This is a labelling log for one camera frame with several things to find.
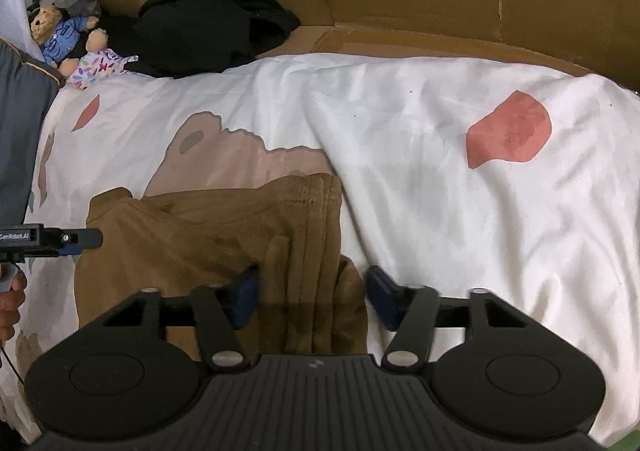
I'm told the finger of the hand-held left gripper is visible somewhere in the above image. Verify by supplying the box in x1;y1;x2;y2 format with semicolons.
46;228;104;258

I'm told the person's left hand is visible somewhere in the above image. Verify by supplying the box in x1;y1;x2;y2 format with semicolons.
0;275;28;342

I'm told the white bear-print blanket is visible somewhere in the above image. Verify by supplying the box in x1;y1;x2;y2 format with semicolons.
0;53;640;447

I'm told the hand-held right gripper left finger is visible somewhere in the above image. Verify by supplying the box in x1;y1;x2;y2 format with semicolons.
102;268;261;372

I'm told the black clothing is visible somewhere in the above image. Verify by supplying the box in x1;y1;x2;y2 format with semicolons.
134;0;302;79

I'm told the floral cloth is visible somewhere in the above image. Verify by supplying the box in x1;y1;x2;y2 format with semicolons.
66;48;140;90

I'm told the grey cushion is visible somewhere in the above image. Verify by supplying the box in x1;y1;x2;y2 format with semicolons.
0;38;66;227

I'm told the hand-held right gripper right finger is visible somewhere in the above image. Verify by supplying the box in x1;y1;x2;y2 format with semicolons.
365;265;536;374

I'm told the teddy bear in blue shirt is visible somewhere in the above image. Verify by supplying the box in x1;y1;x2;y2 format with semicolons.
26;3;111;76

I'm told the brown t-shirt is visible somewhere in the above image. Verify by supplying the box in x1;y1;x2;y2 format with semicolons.
74;172;370;359

